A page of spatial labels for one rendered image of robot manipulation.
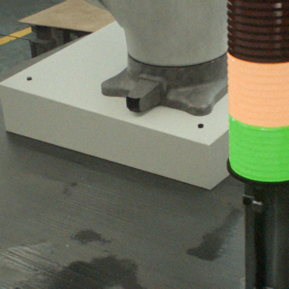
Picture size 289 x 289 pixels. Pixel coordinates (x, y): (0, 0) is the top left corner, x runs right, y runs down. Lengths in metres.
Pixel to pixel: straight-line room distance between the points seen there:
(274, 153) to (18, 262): 0.44
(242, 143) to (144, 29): 0.53
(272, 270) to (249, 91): 0.16
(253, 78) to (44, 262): 0.45
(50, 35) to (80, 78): 2.27
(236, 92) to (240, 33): 0.04
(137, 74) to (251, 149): 0.57
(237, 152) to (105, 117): 0.54
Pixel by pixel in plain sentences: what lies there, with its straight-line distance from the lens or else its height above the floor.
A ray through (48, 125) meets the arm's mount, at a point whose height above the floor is 0.83.
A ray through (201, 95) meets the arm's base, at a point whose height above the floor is 0.89.
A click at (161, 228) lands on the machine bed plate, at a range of 0.92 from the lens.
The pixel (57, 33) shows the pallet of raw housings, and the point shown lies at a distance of 3.44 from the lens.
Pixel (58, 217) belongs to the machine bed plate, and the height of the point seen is 0.80.
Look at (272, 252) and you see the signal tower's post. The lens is 0.59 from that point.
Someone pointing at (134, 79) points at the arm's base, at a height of 0.90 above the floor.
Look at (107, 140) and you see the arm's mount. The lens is 1.07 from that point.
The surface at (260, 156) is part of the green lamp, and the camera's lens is 0.52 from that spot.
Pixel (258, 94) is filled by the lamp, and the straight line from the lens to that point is 0.51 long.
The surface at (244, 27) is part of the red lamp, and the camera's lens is 0.50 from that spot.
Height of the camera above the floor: 1.29
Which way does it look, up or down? 26 degrees down
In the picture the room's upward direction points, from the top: 4 degrees counter-clockwise
